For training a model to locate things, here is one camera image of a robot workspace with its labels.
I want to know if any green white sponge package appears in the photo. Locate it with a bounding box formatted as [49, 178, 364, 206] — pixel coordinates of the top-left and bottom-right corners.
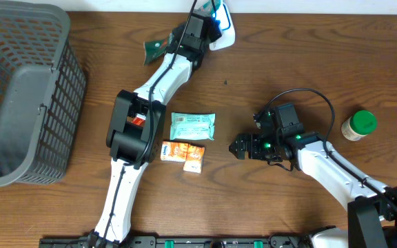
[143, 0, 221, 65]

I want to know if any orange white box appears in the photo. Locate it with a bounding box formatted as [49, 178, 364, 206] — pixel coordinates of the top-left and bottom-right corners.
[183, 145, 205, 174]

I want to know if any mint green wipes packet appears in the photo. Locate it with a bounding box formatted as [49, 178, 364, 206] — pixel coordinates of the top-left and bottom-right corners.
[170, 112, 216, 141]

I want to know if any orange small box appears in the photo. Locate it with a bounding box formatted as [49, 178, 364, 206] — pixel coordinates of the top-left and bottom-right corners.
[160, 141, 189, 163]

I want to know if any green-lidded white jar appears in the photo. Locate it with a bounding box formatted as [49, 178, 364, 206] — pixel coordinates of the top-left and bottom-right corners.
[341, 110, 378, 141]

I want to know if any red sachet packet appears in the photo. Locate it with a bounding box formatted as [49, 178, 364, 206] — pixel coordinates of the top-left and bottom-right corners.
[131, 115, 145, 126]

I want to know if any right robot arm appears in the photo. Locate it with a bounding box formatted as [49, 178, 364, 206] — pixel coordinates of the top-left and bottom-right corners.
[229, 103, 397, 247]

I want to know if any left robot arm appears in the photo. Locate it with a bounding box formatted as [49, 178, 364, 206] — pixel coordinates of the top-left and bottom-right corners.
[88, 10, 223, 247]

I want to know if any white barcode scanner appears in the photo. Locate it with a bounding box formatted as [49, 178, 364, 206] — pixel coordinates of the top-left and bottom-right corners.
[209, 1, 236, 51]

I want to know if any grey plastic mesh basket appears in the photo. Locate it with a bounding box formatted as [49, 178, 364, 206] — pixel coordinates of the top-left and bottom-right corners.
[0, 1, 87, 187]

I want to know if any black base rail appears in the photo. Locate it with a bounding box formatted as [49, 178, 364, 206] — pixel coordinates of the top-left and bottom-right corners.
[39, 236, 313, 248]

